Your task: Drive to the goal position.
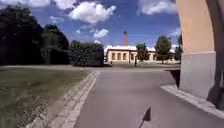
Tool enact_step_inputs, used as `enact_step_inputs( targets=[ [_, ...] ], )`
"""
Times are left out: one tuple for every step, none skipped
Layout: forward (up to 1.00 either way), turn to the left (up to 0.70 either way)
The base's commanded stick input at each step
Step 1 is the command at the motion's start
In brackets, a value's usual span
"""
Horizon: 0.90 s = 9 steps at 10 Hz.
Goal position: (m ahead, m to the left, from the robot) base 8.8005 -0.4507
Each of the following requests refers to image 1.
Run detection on low yellow building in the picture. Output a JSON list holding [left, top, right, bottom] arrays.
[[104, 45, 181, 65]]

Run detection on trimmed dark green hedge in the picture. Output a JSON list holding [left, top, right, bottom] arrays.
[[68, 40, 105, 68]]

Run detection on red brick chimney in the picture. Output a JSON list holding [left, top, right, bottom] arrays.
[[123, 30, 129, 47]]

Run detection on green tree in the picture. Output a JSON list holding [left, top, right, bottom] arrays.
[[135, 42, 150, 63], [154, 35, 173, 65]]

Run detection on grey asphalt path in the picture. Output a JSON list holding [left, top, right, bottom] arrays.
[[0, 64, 224, 128]]

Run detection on cobblestone border strip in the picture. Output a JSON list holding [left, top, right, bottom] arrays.
[[25, 69, 101, 128]]

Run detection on grass lawn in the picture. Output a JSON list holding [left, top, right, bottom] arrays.
[[0, 67, 93, 128]]

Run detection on pale stone kerb strip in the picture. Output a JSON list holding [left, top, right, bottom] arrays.
[[160, 84, 224, 120]]

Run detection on large dark trees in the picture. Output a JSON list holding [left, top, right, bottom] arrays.
[[0, 5, 71, 66]]

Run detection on tall beige building wall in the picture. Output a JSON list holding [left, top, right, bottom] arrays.
[[175, 0, 224, 111]]

